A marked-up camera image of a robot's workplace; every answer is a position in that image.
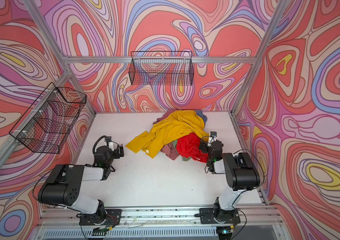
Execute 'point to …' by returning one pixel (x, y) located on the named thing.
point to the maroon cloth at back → (166, 114)
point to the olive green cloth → (185, 159)
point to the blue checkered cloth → (199, 112)
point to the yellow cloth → (170, 129)
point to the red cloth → (188, 145)
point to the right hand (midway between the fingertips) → (208, 141)
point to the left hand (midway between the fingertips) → (116, 144)
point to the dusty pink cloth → (170, 151)
